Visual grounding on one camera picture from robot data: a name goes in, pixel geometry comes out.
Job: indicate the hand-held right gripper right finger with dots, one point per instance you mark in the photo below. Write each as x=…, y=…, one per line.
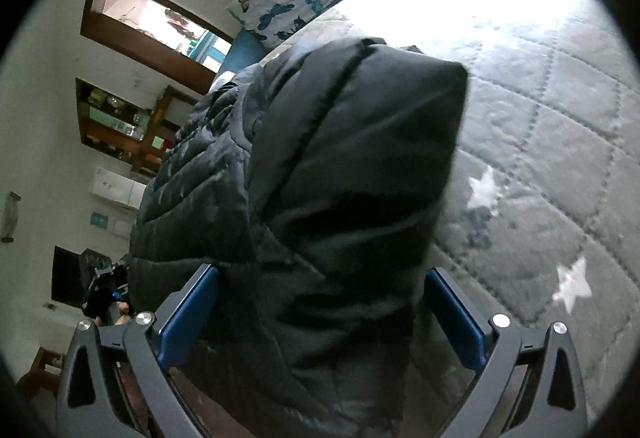
x=457, y=313

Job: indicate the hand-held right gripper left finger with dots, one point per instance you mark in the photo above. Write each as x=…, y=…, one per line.
x=187, y=313

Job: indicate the black puffer jacket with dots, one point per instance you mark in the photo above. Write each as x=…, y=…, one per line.
x=325, y=198

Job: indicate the black screen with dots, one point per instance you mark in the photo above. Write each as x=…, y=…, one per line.
x=67, y=275

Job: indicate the wooden stool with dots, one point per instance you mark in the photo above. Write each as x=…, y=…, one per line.
x=40, y=373

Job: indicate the white cabinet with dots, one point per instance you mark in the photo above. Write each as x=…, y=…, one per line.
x=120, y=188

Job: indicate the grey star quilted mat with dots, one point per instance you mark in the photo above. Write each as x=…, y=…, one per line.
x=550, y=142

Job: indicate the teal wall sticker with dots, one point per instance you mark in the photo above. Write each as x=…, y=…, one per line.
x=99, y=220

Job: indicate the wall hanging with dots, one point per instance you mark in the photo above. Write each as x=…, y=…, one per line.
x=10, y=218

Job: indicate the wooden wall shelf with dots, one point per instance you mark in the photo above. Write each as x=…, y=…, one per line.
x=115, y=127

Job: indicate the brown wooden door frame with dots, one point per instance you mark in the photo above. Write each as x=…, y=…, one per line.
x=145, y=47

